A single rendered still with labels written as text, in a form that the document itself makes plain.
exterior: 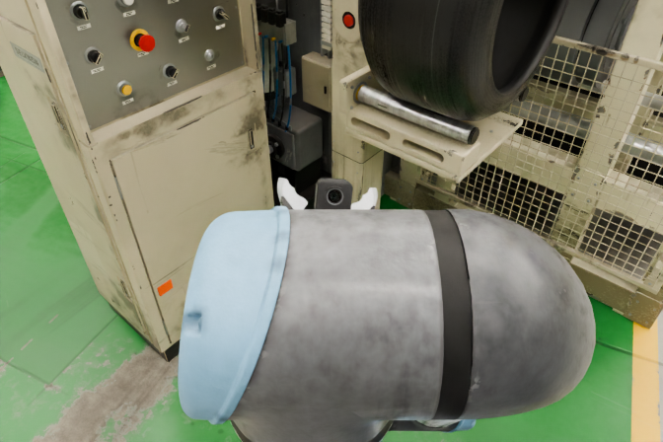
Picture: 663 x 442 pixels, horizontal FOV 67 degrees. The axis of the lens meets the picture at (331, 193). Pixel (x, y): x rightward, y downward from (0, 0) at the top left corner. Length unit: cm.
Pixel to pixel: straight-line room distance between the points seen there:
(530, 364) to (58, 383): 184
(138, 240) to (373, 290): 128
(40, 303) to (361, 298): 208
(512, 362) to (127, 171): 120
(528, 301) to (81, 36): 114
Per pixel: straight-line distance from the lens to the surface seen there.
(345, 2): 142
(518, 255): 27
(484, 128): 148
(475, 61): 105
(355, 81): 137
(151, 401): 186
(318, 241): 25
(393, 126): 132
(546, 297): 27
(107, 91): 133
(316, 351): 25
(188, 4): 140
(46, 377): 204
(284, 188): 75
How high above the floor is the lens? 154
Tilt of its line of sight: 39 degrees down
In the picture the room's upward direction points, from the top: straight up
